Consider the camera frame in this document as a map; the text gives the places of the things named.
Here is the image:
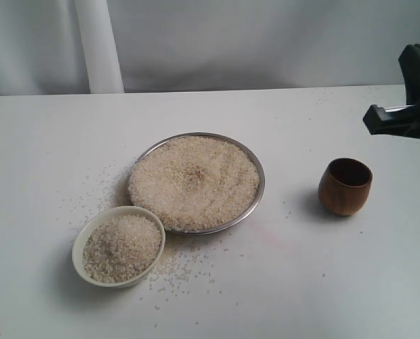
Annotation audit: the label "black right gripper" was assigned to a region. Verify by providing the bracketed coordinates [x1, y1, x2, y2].
[363, 44, 420, 138]

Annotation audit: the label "brown wooden cup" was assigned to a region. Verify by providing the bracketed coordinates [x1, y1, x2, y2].
[317, 157, 373, 217]

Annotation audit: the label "rice heap in tray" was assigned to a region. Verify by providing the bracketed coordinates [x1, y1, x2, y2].
[128, 136, 260, 231]

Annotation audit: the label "spilled rice grains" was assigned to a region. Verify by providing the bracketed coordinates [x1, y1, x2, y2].
[64, 165, 366, 326]

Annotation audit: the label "brown granular contents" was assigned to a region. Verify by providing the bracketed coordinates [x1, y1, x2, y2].
[83, 215, 162, 283]

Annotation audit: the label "cream ceramic floral bowl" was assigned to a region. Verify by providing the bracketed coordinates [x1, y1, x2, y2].
[71, 206, 165, 288]

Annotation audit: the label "round steel tray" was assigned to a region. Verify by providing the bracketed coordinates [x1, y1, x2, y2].
[127, 131, 267, 236]

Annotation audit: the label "white backdrop curtain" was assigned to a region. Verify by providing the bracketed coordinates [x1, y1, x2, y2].
[0, 1, 420, 95]

